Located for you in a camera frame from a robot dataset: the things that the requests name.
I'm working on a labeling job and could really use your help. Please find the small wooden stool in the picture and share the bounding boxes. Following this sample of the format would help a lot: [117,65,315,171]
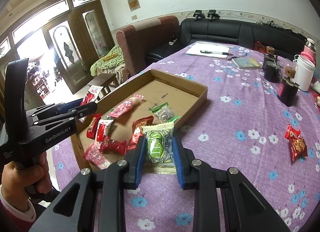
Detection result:
[87,73,119,98]

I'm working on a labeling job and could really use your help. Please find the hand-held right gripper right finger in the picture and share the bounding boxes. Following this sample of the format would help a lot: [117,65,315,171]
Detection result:
[172,135,292,232]

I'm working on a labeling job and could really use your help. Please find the small red white snack packet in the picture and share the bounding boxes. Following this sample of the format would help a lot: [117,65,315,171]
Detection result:
[96,119,114,145]

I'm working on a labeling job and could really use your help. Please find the black leather sofa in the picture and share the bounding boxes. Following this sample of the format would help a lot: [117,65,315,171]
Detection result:
[145,18,309,66]

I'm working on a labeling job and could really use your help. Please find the clear green snack packet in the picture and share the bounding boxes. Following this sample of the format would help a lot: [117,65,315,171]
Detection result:
[152,102,181,125]

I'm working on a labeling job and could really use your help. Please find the shallow cardboard box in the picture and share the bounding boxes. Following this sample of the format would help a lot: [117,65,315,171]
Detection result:
[71,68,208,173]

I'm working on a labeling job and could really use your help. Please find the white paper sheets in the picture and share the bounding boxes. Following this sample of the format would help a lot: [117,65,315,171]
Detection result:
[185,42,231,58]

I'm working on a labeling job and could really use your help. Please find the dark bottle with wooden cap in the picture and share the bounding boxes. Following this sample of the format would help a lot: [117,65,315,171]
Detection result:
[262,46,281,83]
[277,63,300,107]

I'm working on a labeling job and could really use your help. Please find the white plush toy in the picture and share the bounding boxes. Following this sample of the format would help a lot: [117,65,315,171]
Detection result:
[310,80,320,105]

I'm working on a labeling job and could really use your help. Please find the white lidded jar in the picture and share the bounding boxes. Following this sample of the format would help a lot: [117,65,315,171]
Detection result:
[293,54,316,92]

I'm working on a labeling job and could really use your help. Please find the green and white snack packet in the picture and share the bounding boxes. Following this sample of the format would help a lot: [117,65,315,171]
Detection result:
[142,122,177,175]

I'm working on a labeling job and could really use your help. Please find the wooden glass door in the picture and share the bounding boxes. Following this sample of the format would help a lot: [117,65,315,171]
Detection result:
[0,0,115,95]

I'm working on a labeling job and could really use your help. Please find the yellow green book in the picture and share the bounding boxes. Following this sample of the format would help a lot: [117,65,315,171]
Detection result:
[231,57,262,70]

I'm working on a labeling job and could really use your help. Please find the green floral blanket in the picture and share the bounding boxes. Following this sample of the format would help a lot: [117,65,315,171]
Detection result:
[90,45,125,76]

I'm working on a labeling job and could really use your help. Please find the person's left hand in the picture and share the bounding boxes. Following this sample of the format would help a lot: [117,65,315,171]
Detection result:
[0,151,52,212]

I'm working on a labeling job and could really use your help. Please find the brown armchair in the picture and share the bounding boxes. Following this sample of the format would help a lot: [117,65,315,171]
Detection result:
[116,16,180,83]

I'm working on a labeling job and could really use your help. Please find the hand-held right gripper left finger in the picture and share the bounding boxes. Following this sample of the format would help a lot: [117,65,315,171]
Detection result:
[29,136,148,232]

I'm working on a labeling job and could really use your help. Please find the red cookie snack packet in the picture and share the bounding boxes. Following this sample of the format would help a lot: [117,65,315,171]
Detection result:
[284,124,308,163]

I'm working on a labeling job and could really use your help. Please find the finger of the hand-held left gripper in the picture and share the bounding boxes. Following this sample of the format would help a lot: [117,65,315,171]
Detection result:
[26,98,84,120]
[32,102,98,129]

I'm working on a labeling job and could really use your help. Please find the red and white snack packet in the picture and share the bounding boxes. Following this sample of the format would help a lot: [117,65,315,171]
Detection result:
[79,85,103,123]

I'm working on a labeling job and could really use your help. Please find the pink thermos flask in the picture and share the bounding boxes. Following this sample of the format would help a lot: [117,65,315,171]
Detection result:
[300,38,318,65]

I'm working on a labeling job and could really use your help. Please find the pink checked snack packet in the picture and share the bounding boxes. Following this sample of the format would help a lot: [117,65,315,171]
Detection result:
[108,94,146,118]

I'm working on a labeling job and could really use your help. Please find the person's left forearm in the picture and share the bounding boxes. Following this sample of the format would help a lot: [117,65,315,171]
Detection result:
[0,197,37,232]

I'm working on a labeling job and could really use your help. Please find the dark red snack packet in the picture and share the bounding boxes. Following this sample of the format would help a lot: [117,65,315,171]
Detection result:
[86,113,102,140]

